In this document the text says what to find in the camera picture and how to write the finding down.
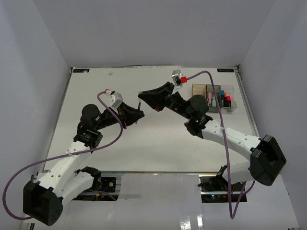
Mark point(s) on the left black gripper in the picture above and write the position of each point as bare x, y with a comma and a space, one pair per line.
131, 114

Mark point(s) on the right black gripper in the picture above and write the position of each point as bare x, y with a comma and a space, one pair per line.
158, 98

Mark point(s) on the pink translucent correction tape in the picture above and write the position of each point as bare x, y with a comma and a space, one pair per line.
209, 98

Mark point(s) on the green translucent correction tape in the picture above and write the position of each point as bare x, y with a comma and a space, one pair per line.
213, 101

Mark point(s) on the blue cap black highlighter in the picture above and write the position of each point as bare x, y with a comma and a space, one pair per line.
222, 98

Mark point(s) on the orange cap black highlighter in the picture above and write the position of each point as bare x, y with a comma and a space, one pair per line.
225, 99

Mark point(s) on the purple gel pen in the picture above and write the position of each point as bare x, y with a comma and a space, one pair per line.
139, 108

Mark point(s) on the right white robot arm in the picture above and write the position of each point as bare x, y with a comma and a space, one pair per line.
212, 130

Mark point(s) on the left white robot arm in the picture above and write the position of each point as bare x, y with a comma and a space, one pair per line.
44, 200

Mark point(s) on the brown translucent container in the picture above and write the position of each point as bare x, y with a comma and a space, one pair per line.
199, 89

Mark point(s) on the right blue table label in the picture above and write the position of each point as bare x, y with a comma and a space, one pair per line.
224, 70

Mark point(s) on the blue table label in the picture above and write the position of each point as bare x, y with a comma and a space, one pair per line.
224, 70
81, 70

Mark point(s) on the left blue table label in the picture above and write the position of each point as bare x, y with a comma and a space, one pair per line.
81, 70

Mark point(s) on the clear translucent container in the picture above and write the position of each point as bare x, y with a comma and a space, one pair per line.
230, 92

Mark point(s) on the pink cap black highlighter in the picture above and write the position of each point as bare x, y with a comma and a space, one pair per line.
229, 101

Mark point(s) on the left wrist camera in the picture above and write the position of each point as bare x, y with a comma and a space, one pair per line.
114, 98

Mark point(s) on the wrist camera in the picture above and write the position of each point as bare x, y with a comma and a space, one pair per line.
178, 80
114, 98

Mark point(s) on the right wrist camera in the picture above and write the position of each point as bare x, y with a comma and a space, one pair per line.
178, 80

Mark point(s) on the aluminium table frame rail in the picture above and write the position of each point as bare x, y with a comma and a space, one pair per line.
254, 119

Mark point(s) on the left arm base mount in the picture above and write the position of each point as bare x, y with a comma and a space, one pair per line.
104, 190

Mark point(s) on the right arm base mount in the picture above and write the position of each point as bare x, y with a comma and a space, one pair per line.
214, 188

